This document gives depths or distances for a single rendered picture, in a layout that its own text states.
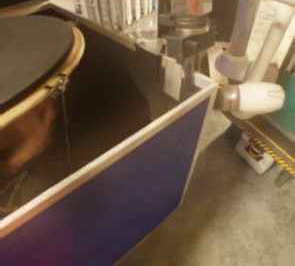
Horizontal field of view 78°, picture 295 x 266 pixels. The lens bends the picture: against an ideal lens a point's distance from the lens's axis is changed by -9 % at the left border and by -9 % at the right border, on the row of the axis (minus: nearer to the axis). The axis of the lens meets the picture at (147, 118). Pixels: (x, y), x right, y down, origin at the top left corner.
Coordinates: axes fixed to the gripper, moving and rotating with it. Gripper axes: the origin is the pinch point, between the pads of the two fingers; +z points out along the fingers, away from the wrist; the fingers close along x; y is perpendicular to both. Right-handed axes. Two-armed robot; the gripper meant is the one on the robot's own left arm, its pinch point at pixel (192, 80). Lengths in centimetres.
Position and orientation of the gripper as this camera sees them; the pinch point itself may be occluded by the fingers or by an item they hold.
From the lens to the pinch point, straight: 55.3
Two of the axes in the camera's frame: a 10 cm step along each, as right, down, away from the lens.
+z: 1.3, 7.8, 6.1
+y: 6.4, 4.0, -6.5
